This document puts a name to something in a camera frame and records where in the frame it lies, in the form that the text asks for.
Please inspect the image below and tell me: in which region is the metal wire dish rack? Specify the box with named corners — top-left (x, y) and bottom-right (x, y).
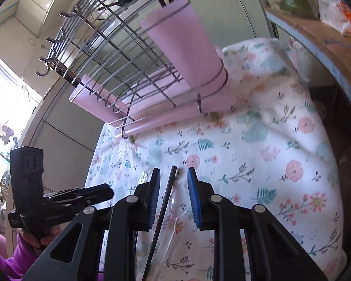
top-left (34, 0), bottom-right (230, 140)

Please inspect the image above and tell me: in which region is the orange white snack bag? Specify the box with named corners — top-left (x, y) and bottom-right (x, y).
top-left (318, 0), bottom-right (351, 37)

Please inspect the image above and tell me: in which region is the pink drip tray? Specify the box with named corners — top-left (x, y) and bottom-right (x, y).
top-left (113, 46), bottom-right (241, 138)

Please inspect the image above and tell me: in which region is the floral bear tablecloth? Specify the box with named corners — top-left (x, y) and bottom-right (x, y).
top-left (85, 38), bottom-right (346, 280)

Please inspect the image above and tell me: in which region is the green vegetable bag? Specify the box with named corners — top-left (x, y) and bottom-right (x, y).
top-left (279, 0), bottom-right (319, 19)

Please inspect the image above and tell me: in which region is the person's left hand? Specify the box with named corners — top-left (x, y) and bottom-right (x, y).
top-left (17, 224), bottom-right (62, 250)

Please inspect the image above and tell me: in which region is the black chopstick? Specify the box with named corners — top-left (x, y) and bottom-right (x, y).
top-left (142, 166), bottom-right (177, 281)

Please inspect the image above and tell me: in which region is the pink utensil cup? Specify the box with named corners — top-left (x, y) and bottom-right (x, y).
top-left (69, 75), bottom-right (128, 126)
top-left (140, 0), bottom-right (226, 95)

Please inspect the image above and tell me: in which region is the clear plastic spoon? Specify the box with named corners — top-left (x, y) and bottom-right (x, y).
top-left (158, 190), bottom-right (189, 261)

